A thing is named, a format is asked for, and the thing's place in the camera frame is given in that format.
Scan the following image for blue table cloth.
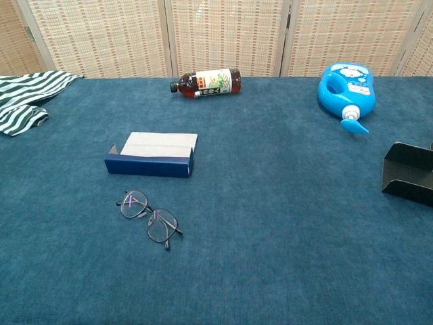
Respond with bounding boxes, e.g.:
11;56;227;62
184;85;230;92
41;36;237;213
0;76;433;325

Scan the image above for bamboo folding screen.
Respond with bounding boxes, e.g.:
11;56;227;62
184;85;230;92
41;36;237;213
0;0;433;79

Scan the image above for brown tea bottle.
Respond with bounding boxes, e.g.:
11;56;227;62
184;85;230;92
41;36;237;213
169;68;243;100

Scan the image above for blue whale pump bottle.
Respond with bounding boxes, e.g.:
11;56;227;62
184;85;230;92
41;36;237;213
317;62;377;135

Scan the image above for green white striped cloth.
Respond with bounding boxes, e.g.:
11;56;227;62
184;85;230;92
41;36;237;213
0;70;85;137

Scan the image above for black unfolded cardboard box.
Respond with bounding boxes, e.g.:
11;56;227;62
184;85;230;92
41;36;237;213
381;142;433;208

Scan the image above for black wire-frame eyeglasses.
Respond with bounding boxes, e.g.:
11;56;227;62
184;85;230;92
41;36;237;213
116;189;185;252

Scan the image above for blue folding glasses case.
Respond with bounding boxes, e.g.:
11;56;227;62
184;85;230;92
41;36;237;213
104;131;200;179

